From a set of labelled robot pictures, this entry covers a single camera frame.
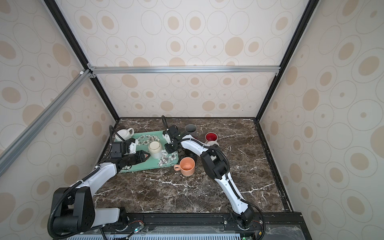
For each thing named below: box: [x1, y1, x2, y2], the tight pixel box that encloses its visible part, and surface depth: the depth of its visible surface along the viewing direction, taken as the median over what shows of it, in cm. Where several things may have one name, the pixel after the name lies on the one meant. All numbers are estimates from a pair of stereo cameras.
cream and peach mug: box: [174, 157, 196, 177], surface depth 89 cm
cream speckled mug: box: [148, 141, 163, 160], surface depth 94 cm
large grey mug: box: [185, 123, 197, 134], surface depth 102 cm
